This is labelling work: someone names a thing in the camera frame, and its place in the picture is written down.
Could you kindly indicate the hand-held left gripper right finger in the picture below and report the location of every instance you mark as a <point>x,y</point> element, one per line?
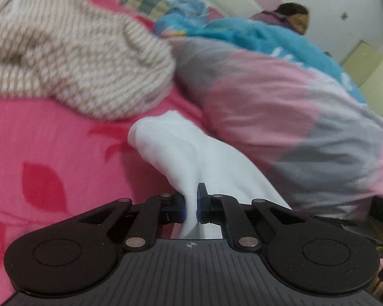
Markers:
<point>200,207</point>

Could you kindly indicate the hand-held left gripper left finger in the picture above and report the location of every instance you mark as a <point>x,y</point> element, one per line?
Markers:
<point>182,210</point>

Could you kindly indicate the white sweatshirt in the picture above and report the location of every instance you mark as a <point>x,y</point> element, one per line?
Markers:
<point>191,153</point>

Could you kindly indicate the pink and grey quilt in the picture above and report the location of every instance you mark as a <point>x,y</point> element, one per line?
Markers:
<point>290,118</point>

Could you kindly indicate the pink floral bed blanket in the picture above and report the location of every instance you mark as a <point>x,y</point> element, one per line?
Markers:
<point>67,140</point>

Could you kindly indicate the pale yellow door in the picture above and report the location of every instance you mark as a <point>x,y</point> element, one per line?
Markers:
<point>373,73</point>

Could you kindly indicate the blue printed quilt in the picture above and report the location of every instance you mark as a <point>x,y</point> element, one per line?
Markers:
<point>268,44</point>

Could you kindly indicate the beige checked knit sweater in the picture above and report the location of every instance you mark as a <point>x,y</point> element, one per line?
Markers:
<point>83,54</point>

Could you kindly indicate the light blue cloth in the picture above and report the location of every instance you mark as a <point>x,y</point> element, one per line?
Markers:
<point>188,8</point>

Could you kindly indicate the checked pillow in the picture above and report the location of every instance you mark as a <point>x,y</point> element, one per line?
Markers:
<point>145,1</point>

